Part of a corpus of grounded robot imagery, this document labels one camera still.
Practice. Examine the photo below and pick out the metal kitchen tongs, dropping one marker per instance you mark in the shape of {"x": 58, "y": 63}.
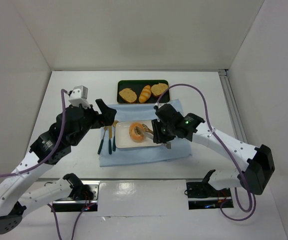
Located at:
{"x": 145, "y": 131}

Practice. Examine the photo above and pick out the orange glazed donut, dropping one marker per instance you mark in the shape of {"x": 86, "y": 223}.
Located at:
{"x": 133, "y": 135}

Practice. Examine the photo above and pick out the right bread slice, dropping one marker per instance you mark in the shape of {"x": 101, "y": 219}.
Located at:
{"x": 158, "y": 89}

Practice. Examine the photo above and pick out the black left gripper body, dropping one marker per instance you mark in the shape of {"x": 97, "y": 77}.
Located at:
{"x": 97, "y": 118}

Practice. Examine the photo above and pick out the white rectangular plate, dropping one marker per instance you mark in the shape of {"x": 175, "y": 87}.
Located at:
{"x": 123, "y": 139}

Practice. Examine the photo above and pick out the aluminium rail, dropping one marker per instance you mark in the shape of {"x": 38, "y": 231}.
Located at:
{"x": 239, "y": 131}

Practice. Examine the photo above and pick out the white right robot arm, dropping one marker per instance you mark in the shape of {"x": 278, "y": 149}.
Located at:
{"x": 254, "y": 164}

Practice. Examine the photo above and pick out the gold spoon green handle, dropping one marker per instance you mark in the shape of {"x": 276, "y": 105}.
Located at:
{"x": 114, "y": 134}

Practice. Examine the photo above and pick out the striped bread roll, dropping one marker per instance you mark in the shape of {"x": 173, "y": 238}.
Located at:
{"x": 145, "y": 94}

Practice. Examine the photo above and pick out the bread slice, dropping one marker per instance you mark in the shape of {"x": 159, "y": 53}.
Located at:
{"x": 158, "y": 89}
{"x": 128, "y": 95}

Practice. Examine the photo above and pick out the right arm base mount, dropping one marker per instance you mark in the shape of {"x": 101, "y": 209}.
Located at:
{"x": 202, "y": 196}

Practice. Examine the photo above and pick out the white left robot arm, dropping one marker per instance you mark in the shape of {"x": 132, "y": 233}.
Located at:
{"x": 16, "y": 200}

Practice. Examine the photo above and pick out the left bread slice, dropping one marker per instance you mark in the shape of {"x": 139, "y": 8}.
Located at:
{"x": 128, "y": 95}

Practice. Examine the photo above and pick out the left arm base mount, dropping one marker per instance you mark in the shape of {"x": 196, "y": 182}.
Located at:
{"x": 89, "y": 201}

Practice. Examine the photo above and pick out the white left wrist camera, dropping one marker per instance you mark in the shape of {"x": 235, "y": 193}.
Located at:
{"x": 78, "y": 96}

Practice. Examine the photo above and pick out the light blue cloth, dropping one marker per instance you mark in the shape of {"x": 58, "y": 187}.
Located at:
{"x": 180, "y": 148}

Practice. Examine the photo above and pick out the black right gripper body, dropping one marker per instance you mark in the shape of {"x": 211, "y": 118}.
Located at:
{"x": 157, "y": 131}

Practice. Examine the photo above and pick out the gold knife green handle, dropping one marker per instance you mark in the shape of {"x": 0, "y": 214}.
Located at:
{"x": 109, "y": 140}

